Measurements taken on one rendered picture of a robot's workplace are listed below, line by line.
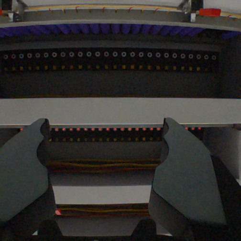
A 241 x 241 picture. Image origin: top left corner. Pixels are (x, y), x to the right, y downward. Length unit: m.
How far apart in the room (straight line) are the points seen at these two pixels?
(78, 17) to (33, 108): 0.17
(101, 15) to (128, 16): 0.04
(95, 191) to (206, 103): 0.29
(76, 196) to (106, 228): 0.24
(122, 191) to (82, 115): 0.20
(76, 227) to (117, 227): 0.13
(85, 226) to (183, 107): 0.49
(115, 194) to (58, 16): 0.36
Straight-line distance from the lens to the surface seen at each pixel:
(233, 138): 0.52
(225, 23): 0.38
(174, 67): 0.47
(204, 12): 0.26
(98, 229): 0.65
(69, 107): 0.31
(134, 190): 0.42
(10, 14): 0.33
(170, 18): 0.34
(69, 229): 0.66
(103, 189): 0.42
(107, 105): 0.30
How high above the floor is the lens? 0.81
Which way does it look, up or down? 26 degrees up
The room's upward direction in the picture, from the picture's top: 179 degrees counter-clockwise
